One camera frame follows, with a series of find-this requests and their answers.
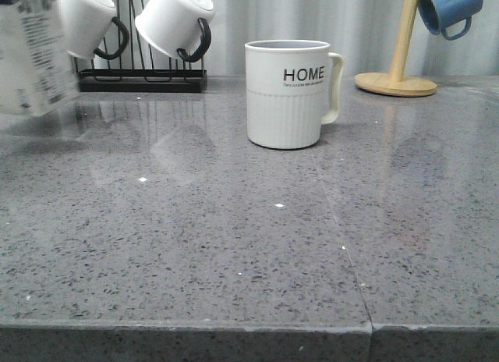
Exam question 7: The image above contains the white enamel mug left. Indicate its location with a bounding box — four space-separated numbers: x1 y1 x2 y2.
58 0 129 60

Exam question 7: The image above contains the white enamel mug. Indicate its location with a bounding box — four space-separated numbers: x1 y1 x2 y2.
135 0 215 63
58 0 129 60

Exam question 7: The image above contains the cream HOME mug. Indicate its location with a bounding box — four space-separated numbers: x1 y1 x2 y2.
245 40 344 150

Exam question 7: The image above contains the black wire mug rack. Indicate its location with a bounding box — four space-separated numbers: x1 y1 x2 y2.
73 0 207 93

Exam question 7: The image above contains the blue white milk carton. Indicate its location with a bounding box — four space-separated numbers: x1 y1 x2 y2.
1 0 79 116

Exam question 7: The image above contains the white enamel mug right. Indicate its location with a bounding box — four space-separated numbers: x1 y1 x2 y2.
135 0 215 63

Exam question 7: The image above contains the wooden mug tree stand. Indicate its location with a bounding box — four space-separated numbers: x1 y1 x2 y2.
355 0 437 98

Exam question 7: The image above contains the blue enamel mug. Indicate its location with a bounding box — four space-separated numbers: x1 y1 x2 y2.
417 0 483 41

